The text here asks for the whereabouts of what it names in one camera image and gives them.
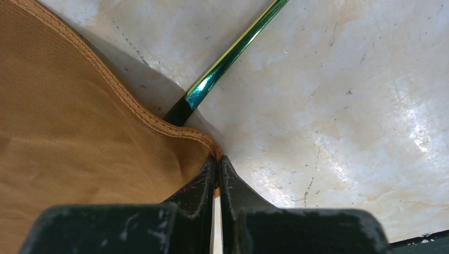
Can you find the iridescent fork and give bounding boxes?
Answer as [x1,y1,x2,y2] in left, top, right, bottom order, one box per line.
[163,0,289,126]

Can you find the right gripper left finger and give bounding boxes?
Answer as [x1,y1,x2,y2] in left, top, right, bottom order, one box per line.
[20,157,216,253]

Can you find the brown cloth napkin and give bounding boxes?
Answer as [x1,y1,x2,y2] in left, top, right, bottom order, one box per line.
[1,1,222,253]

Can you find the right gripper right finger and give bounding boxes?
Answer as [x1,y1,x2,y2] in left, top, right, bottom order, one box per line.
[218,157,391,253]

